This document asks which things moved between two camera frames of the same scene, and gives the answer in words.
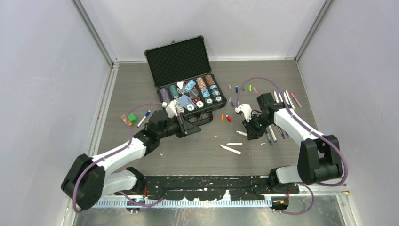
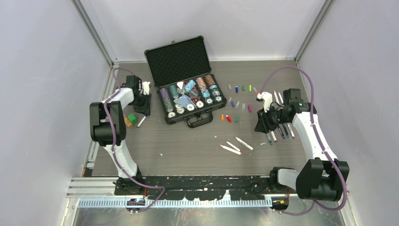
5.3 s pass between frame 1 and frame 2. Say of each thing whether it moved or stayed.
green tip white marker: moved
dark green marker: stayed
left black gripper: moved
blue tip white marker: stayed
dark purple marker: stayed
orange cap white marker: stayed
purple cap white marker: stayed
